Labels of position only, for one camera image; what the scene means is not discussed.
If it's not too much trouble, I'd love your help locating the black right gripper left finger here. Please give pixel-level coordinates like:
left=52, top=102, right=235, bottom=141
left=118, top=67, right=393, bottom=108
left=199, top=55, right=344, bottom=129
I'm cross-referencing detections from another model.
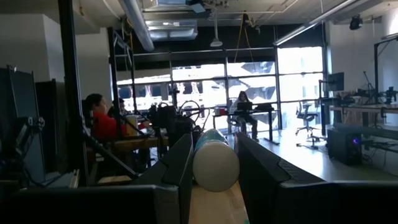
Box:
left=0, top=133, right=194, bottom=224

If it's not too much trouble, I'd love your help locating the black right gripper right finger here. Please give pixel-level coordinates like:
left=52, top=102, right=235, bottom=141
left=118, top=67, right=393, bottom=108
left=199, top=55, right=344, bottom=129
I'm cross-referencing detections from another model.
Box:
left=234, top=132, right=398, bottom=224

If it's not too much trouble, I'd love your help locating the teal mouthwash bottle white cap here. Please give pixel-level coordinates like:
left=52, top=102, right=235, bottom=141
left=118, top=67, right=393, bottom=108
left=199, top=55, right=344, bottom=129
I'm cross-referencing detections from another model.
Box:
left=192, top=128, right=241, bottom=193

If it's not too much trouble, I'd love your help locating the beige cup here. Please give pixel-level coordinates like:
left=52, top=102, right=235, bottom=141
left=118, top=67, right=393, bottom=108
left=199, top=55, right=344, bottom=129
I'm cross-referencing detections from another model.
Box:
left=126, top=114, right=139, bottom=137

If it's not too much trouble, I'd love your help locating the black standing desk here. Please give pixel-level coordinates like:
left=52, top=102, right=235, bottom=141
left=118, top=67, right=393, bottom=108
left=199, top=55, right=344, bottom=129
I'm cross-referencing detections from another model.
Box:
left=213, top=107, right=280, bottom=146

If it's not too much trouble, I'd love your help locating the black office chair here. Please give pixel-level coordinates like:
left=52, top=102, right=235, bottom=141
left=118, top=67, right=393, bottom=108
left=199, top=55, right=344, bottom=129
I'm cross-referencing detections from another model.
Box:
left=294, top=101, right=323, bottom=149

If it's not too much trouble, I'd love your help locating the black laptop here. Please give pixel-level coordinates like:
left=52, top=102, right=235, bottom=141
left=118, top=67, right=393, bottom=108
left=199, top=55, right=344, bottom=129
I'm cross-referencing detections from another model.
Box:
left=236, top=101, right=253, bottom=112

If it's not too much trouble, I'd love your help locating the person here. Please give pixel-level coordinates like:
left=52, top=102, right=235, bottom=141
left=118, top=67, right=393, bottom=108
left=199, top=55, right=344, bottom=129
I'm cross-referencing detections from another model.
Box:
left=83, top=93, right=150, bottom=142
left=229, top=90, right=259, bottom=141
left=108, top=98, right=130, bottom=116

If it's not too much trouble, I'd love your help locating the computer tower purple light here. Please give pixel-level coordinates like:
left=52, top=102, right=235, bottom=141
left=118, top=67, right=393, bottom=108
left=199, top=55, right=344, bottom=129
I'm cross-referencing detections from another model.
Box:
left=326, top=128, right=364, bottom=166

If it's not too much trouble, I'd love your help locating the black mounted monitor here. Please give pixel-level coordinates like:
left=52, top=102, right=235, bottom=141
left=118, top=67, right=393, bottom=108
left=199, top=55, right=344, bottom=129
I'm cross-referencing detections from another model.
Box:
left=327, top=72, right=345, bottom=92

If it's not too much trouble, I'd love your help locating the wooden workbench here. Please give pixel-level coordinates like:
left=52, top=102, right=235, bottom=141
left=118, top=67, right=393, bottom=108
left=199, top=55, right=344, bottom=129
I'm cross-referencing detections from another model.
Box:
left=329, top=104, right=398, bottom=126

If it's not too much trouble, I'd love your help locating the black panel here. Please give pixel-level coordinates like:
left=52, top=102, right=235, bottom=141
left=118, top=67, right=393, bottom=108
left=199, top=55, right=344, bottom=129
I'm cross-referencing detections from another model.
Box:
left=35, top=79, right=68, bottom=175
left=0, top=65, right=47, bottom=184

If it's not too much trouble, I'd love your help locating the white pendant lamp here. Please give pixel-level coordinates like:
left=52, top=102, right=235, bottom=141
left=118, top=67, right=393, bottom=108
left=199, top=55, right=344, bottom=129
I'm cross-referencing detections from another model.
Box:
left=209, top=9, right=224, bottom=48

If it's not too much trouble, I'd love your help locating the ceiling light strip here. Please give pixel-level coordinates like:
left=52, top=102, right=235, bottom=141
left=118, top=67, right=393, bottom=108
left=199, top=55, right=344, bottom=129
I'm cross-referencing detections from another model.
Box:
left=272, top=0, right=358, bottom=47

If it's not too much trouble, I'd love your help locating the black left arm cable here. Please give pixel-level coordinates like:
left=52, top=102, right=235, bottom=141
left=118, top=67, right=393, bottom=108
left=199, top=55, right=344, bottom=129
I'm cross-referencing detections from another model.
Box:
left=178, top=99, right=202, bottom=126

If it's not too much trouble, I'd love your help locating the black rack frame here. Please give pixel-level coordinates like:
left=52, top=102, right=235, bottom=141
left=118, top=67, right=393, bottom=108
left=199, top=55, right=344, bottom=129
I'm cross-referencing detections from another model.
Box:
left=107, top=27, right=138, bottom=138

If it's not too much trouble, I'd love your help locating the black aluminium table frame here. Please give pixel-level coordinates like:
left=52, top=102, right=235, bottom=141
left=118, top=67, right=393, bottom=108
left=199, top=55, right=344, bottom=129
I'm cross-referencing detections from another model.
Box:
left=57, top=0, right=141, bottom=187

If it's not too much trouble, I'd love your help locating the yellow hanging cable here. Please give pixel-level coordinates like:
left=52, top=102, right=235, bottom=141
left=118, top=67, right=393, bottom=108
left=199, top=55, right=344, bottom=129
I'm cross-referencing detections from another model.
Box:
left=233, top=14, right=254, bottom=63

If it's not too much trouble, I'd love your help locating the grey ceiling duct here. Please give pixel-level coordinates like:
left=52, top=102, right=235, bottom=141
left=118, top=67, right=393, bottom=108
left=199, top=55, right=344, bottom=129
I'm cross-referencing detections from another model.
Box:
left=117, top=0, right=155, bottom=52

